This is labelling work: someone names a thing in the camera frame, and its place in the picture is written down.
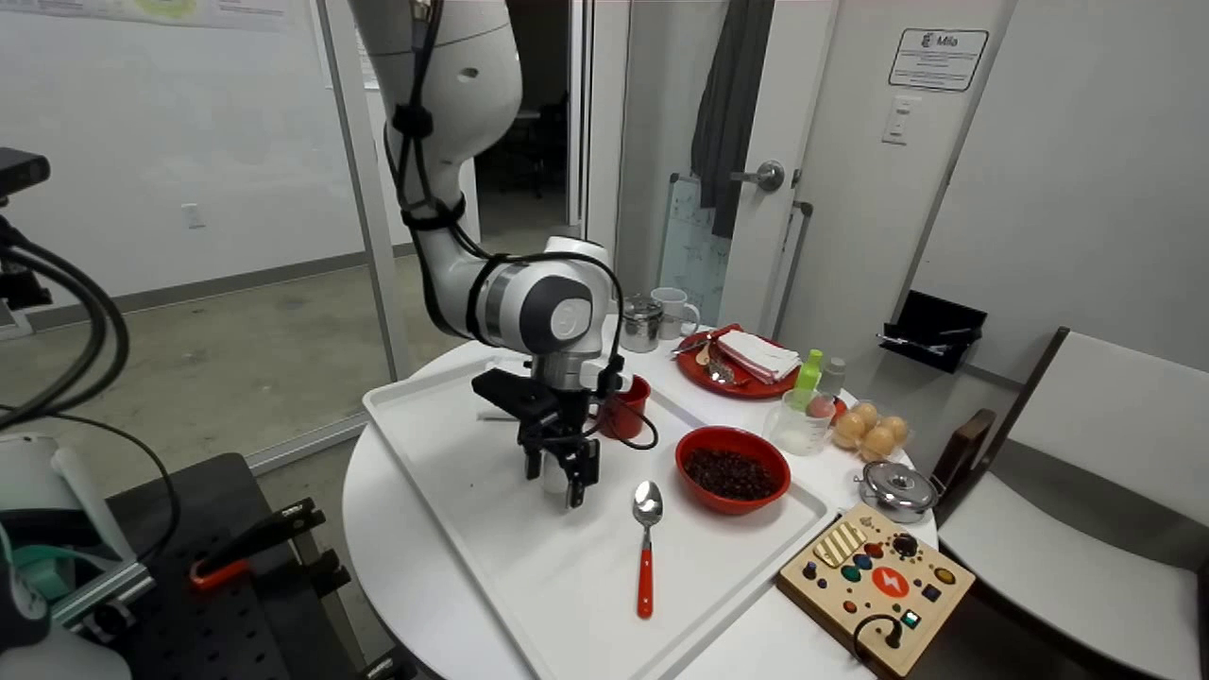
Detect silver door handle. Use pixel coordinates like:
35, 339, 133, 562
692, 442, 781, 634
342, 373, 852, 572
732, 160, 789, 197

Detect black breadboard table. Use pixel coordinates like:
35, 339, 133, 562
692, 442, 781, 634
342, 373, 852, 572
108, 450, 371, 680

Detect large white tray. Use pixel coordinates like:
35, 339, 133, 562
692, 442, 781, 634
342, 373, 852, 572
361, 330, 838, 680

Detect white and green equipment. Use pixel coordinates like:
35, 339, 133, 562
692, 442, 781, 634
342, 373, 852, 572
0, 426, 154, 680

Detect dark hanging jacket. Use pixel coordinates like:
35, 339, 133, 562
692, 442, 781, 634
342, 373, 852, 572
687, 0, 779, 243

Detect white light switch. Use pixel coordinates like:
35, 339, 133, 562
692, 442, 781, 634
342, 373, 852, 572
878, 98, 914, 150

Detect wooden busy board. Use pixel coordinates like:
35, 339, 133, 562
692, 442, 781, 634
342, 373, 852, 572
773, 503, 979, 680

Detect white wall sign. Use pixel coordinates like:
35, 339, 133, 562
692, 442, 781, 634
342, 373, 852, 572
885, 25, 993, 98

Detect black open case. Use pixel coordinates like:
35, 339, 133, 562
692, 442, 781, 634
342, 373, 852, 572
878, 286, 990, 377

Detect green baby bottle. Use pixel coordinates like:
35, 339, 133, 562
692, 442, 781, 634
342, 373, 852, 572
786, 349, 833, 415

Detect tan round bun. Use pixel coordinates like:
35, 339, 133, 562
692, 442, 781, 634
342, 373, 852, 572
833, 402, 880, 455
858, 412, 914, 464

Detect round metal lid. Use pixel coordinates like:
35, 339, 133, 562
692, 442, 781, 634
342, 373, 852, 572
858, 459, 943, 529

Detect white napkin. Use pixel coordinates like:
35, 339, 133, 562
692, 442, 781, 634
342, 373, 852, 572
716, 330, 805, 386

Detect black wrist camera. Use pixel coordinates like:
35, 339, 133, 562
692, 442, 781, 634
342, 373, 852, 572
468, 368, 560, 426

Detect folded white cloth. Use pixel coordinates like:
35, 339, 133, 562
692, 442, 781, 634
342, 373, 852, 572
472, 355, 543, 426

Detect clear plastic container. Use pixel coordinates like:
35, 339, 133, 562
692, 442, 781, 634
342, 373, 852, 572
766, 402, 837, 461

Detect steel canister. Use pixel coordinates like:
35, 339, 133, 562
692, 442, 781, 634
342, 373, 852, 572
623, 296, 669, 355

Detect white door with window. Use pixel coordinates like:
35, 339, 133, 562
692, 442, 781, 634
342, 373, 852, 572
584, 0, 846, 339

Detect light grey chair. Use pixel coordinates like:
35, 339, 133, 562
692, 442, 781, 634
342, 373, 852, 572
929, 326, 1209, 680

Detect metal spoon red handle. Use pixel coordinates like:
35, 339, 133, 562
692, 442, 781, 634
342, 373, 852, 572
629, 477, 669, 624

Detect dark beans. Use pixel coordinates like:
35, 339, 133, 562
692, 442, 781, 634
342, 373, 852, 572
687, 447, 779, 503

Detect black clamp orange handle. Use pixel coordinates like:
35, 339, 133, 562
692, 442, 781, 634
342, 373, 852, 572
187, 496, 329, 597

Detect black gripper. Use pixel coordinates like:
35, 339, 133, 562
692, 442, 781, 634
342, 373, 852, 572
514, 386, 608, 509

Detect clear glass measuring cup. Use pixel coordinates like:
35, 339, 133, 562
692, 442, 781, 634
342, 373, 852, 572
647, 282, 704, 339

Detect red plate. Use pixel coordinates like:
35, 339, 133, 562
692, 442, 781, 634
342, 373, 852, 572
672, 320, 805, 406

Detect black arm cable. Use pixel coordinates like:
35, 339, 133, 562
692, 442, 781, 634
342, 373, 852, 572
381, 0, 662, 455

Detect thin black floor cable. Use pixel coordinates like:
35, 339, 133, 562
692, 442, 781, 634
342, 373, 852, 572
0, 412, 181, 558

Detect small leaning whiteboard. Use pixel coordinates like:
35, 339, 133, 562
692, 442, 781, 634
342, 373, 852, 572
654, 169, 732, 326

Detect red bowl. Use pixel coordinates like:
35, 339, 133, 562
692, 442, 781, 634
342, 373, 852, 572
672, 422, 798, 519

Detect thick black cable bundle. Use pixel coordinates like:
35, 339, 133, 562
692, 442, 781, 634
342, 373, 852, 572
0, 234, 133, 432

